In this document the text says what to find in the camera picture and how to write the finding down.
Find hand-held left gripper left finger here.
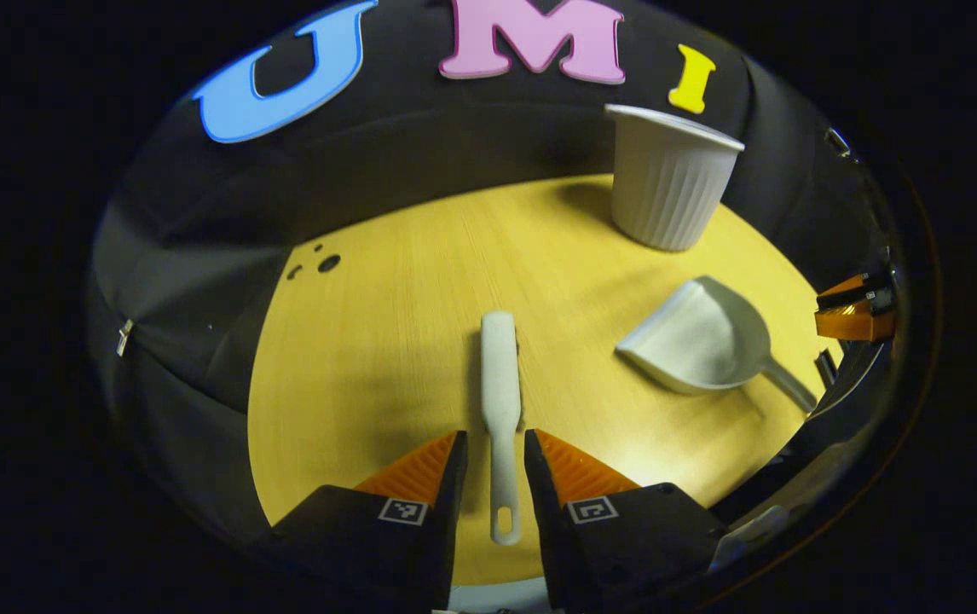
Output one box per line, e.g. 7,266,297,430
271,431,470,611

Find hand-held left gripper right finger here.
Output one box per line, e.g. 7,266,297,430
524,429,728,611

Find white dustpan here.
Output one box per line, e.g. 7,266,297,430
615,275,820,414

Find small white broom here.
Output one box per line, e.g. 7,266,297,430
480,311,523,547

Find white ribbed garbage bin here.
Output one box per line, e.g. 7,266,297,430
604,104,746,252

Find wooden desktop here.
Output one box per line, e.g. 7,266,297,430
247,175,835,587

